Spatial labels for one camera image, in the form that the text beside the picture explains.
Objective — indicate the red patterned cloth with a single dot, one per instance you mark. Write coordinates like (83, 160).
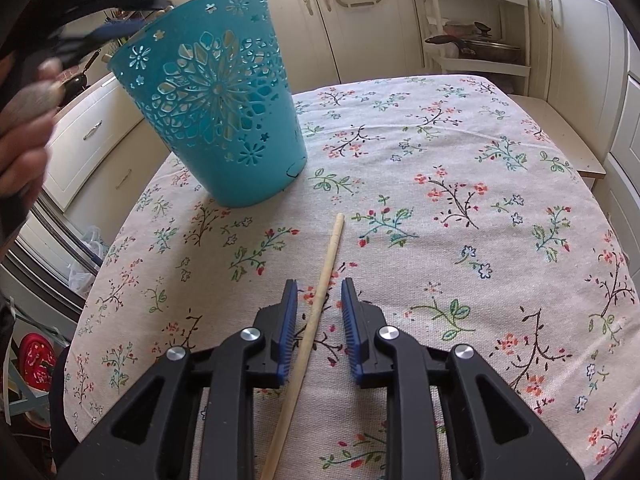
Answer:
(37, 360)

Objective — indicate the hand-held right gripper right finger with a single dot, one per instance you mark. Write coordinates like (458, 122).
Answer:
(352, 340)

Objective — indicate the teal perforated plastic basket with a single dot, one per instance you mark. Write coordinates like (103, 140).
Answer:
(225, 125)

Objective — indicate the pale blue frame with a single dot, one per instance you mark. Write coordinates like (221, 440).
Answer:
(22, 400)

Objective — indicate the dark pan with lid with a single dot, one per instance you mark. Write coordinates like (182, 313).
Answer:
(480, 47)

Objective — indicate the clear plastic bag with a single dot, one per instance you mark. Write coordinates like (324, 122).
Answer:
(85, 265)

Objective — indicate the black frying pan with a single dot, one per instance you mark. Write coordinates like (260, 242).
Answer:
(75, 82)

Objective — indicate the tall cream cabinet door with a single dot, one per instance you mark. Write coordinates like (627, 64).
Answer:
(585, 55)
(535, 35)

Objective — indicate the white shelf rack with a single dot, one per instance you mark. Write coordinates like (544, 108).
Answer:
(515, 25)

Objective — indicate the person's left hand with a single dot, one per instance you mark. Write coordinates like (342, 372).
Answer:
(22, 125)

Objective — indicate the cream cabinet drawer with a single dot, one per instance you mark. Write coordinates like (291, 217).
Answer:
(95, 135)
(125, 175)

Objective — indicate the floral tablecloth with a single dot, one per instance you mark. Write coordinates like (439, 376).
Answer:
(450, 260)

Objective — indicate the cream stool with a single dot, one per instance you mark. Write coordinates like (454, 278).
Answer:
(555, 135)

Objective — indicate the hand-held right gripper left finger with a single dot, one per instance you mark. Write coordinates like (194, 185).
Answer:
(287, 340)

